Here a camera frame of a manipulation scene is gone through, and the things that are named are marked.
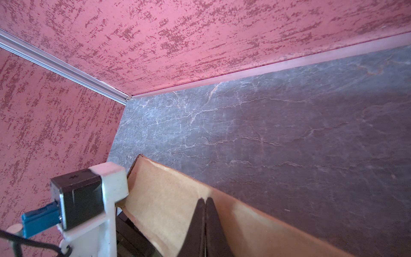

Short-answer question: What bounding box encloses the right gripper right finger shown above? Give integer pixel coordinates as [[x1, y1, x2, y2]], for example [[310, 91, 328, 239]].
[[205, 198, 234, 257]]

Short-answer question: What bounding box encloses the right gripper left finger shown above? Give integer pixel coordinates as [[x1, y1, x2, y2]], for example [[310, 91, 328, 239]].
[[177, 198, 206, 257]]

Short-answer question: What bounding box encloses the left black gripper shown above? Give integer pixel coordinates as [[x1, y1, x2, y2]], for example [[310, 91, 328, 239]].
[[116, 212, 161, 257]]

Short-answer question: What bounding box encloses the brown cardboard box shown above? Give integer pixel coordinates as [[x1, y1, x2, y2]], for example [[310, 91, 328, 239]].
[[119, 155, 346, 257]]

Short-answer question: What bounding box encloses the left aluminium corner post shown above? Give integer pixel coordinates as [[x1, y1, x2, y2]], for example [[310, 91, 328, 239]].
[[1, 30, 132, 105]]

